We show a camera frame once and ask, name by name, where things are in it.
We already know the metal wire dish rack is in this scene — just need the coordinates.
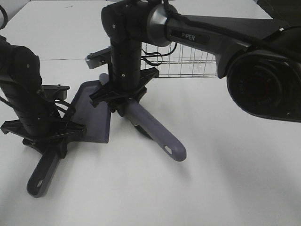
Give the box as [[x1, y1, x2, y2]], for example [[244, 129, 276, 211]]
[[142, 43, 217, 78]]

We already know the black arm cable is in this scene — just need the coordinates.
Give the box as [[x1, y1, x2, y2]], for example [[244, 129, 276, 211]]
[[141, 40, 178, 68], [35, 87, 77, 123]]

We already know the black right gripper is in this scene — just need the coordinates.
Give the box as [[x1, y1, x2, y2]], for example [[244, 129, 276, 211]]
[[89, 40, 158, 117]]

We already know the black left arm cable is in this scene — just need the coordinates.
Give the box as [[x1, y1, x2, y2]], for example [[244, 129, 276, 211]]
[[35, 87, 77, 123]]

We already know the purple plastic dustpan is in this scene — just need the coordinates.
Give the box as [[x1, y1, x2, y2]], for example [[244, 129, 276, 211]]
[[26, 80, 111, 197]]

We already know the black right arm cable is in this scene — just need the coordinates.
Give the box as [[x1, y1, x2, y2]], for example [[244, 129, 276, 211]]
[[141, 40, 178, 68]]

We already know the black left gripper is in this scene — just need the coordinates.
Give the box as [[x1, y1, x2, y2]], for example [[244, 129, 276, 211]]
[[0, 81, 86, 159]]

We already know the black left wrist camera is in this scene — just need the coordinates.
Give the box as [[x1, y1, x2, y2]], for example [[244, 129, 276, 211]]
[[36, 84, 70, 100]]

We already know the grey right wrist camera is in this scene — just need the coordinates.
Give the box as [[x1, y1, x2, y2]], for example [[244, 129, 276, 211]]
[[85, 47, 111, 69]]

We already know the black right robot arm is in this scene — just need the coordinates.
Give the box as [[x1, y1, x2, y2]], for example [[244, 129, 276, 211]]
[[89, 0, 301, 122]]

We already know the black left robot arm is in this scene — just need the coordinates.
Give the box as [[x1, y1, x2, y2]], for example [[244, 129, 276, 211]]
[[0, 36, 86, 158]]

